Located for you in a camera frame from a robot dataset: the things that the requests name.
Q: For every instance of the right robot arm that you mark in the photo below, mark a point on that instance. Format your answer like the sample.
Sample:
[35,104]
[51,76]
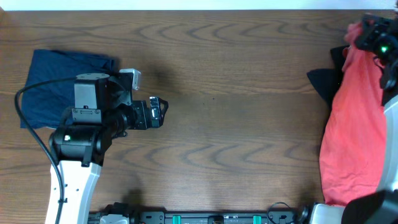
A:
[379,36]

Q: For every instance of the folded navy blue garment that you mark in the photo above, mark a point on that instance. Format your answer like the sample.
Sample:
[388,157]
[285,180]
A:
[43,105]

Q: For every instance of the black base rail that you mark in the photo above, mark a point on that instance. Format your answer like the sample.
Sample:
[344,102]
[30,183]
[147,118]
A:
[279,213]

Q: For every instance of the coral red t-shirt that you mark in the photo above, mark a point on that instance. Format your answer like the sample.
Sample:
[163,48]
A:
[353,146]

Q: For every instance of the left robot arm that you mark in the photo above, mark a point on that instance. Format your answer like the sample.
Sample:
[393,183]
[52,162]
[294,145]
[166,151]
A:
[104,110]

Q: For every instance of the black garment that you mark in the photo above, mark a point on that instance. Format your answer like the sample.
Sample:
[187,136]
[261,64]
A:
[327,81]

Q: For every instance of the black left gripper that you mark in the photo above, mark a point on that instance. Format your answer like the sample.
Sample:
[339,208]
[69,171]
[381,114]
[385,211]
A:
[153,112]

